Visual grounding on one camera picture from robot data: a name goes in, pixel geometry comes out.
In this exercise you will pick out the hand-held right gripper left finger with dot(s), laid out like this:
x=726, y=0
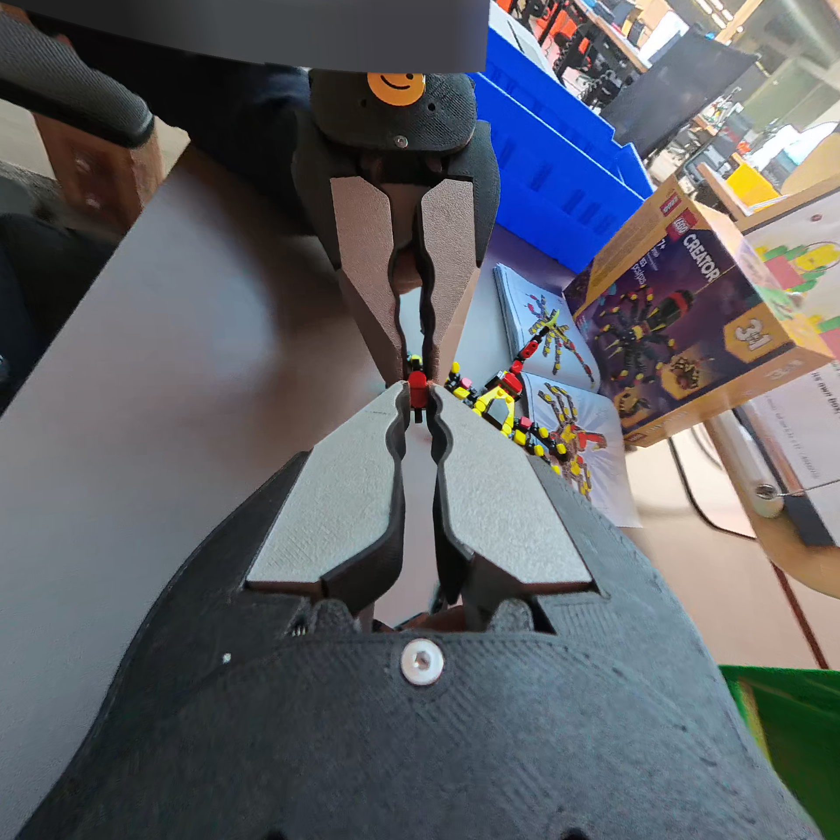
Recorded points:
x=328, y=512

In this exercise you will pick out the green storage bin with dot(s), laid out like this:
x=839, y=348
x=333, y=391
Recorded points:
x=787, y=722

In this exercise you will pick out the large spider instruction booklet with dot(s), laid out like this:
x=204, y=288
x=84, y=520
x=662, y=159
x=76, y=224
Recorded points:
x=564, y=407

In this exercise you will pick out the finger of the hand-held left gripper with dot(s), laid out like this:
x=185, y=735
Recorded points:
x=449, y=262
x=364, y=262

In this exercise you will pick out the yellow storage bin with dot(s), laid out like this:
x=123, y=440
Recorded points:
x=751, y=184

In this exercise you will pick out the blue storage bin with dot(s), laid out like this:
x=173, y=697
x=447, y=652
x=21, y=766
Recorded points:
x=558, y=197
x=544, y=79

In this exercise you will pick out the wooden post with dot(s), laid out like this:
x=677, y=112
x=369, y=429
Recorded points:
x=98, y=177

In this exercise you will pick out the black yellow brick spider model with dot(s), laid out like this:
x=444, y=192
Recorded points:
x=499, y=407

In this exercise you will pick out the yellow purple toy set box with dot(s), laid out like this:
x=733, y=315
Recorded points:
x=689, y=315

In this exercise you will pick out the white instruction poster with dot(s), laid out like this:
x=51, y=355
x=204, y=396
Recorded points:
x=800, y=315

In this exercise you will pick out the black desk chair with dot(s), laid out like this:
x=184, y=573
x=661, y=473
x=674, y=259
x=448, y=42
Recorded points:
x=72, y=85

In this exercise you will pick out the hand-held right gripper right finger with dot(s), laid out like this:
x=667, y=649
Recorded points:
x=512, y=518

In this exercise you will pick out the plywood poster stand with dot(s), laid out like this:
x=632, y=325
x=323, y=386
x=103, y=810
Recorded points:
x=787, y=525

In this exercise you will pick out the wooden work table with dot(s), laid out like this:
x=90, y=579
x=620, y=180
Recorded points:
x=590, y=39

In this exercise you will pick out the black red brick leg segment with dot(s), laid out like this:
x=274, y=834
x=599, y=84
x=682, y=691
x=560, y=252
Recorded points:
x=417, y=387

